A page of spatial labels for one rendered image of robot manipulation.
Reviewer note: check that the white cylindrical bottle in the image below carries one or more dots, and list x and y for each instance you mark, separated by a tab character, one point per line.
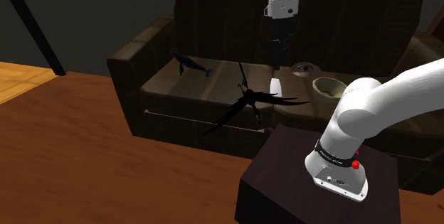
276	86

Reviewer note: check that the dark whale figure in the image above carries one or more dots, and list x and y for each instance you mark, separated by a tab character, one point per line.
189	64

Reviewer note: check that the black winged insect figure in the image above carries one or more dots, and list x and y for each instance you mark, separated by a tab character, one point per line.
249	96

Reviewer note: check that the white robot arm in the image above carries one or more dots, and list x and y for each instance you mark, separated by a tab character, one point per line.
381	95

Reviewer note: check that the grey round disc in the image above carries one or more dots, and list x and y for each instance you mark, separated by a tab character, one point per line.
304	68

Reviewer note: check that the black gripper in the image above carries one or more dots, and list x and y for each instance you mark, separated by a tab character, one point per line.
280	39

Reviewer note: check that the dark robot stand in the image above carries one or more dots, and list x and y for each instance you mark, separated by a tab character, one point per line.
288	195

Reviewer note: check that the black slanted beam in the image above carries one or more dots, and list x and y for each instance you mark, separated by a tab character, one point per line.
27	22

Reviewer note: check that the dark brown leather sofa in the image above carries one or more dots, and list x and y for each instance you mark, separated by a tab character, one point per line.
222	18

